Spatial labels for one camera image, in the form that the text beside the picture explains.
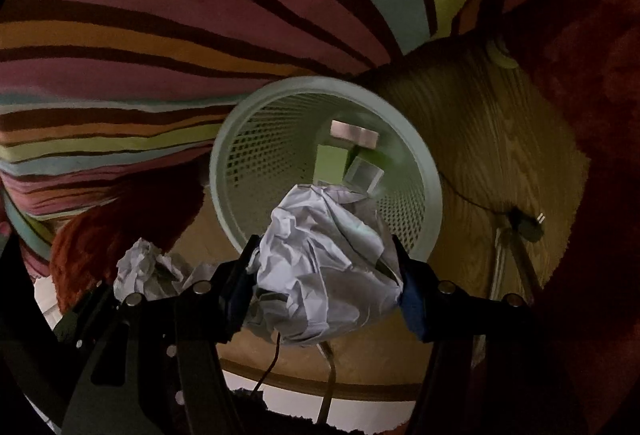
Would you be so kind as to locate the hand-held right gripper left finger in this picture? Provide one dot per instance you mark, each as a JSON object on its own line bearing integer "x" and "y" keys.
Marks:
{"x": 240, "y": 290}

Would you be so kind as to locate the small white paper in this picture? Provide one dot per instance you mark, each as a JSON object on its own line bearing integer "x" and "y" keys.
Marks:
{"x": 142, "y": 265}

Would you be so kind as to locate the large white paper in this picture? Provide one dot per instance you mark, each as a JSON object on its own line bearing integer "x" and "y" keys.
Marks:
{"x": 325, "y": 265}

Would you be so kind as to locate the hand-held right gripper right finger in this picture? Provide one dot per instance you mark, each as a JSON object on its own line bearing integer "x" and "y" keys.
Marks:
{"x": 412, "y": 310}

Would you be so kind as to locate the white and green box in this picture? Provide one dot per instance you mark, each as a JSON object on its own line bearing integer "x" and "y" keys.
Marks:
{"x": 362, "y": 175}

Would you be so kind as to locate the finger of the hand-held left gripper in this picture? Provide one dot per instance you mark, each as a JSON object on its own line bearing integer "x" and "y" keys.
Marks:
{"x": 85, "y": 310}

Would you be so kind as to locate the plain green cardboard box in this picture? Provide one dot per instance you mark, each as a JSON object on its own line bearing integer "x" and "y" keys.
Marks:
{"x": 332, "y": 162}

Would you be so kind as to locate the red shaggy rug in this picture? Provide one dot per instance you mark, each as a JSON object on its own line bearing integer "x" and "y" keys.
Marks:
{"x": 600, "y": 115}

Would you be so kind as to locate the black power plug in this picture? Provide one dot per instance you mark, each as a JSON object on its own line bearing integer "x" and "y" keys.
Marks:
{"x": 522, "y": 222}

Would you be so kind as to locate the brown and white box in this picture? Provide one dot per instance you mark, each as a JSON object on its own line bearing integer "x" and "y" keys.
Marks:
{"x": 352, "y": 132}

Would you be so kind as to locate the white mesh plastic basket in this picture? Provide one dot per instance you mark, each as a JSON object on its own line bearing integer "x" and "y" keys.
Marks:
{"x": 250, "y": 150}

